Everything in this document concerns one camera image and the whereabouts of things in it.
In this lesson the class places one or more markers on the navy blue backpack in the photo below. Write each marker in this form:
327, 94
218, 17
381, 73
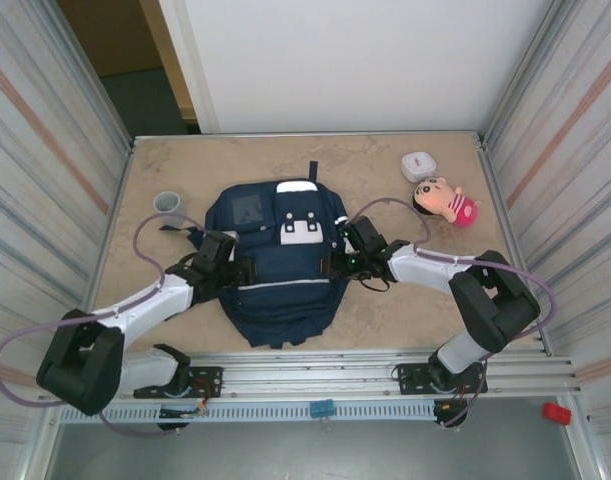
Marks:
285, 305

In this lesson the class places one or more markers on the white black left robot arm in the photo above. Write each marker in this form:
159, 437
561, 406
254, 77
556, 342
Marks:
145, 305

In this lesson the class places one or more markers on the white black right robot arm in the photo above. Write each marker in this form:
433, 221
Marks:
425, 270

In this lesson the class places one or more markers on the grey plastic cup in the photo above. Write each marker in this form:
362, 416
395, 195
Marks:
167, 202

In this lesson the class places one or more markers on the pink plush doll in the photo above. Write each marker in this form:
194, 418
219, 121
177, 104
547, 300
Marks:
447, 200

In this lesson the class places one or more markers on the white round lidded box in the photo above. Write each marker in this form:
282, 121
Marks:
419, 162

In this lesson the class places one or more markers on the aluminium table edge profile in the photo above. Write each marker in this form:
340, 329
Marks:
305, 135
509, 235
117, 200

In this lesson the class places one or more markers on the blue binder clip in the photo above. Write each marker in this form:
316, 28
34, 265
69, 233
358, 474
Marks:
321, 409

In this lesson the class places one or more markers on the brown wooden door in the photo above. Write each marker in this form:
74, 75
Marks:
105, 30

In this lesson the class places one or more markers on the red plastic block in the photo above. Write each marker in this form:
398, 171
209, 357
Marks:
557, 414

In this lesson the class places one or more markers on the aluminium mounting rail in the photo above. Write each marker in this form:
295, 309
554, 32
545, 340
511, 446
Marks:
310, 372

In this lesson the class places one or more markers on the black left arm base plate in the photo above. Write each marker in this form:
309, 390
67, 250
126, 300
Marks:
210, 375

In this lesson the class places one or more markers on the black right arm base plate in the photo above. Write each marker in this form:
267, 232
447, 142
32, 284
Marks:
410, 375

